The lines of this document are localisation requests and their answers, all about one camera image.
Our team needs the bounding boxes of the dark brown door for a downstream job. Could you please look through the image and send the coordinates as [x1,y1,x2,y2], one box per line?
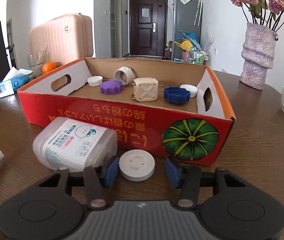
[129,0,169,58]

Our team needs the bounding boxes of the cart with bottles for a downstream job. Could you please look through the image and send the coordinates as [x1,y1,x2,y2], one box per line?
[189,50,210,65]

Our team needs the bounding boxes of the blue tissue pack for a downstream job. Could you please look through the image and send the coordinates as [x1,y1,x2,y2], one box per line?
[0,67,32,98]

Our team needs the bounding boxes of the white tape ring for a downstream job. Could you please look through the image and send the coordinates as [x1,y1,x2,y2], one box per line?
[113,66,134,86]

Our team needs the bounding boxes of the white round disc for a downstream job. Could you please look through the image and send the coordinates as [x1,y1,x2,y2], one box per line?
[118,149,155,182]

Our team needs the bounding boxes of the grey refrigerator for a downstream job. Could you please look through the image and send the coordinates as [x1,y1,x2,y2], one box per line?
[172,0,204,61]

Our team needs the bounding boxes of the blue ribbed cap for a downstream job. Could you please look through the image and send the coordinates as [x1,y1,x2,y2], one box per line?
[164,87,190,105]

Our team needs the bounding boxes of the clear bottle with white label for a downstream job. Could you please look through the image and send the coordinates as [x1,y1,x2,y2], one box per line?
[33,117,118,172]

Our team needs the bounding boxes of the pink suitcase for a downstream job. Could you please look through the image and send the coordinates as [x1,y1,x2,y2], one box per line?
[29,14,94,67]

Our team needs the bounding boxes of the white ribbed cap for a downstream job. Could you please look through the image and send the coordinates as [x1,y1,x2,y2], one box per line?
[87,76,103,87]
[180,84,198,98]

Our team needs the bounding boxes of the red cardboard box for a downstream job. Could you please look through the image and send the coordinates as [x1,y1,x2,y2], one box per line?
[17,57,235,167]

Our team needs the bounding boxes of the clear glass cup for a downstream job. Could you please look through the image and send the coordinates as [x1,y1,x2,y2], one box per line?
[27,52,49,77]

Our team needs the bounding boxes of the orange fruit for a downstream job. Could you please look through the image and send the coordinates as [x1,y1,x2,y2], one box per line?
[42,62,57,74]

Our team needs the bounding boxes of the purple ribbed cap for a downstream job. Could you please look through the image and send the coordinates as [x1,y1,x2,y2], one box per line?
[100,80,123,96]

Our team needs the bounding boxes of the hanging white umbrellas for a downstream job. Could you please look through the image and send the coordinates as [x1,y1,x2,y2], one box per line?
[194,0,204,27]

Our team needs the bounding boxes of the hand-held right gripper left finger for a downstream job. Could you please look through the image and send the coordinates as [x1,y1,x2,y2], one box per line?
[32,156,119,210]

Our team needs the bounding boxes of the pink textured vase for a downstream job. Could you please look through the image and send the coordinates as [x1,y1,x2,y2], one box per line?
[240,22,279,90]

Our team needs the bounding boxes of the beige cube plug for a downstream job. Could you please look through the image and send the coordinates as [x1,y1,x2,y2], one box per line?
[132,77,160,103]

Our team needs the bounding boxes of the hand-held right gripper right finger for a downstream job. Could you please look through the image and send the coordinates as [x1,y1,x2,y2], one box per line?
[166,156,252,210]

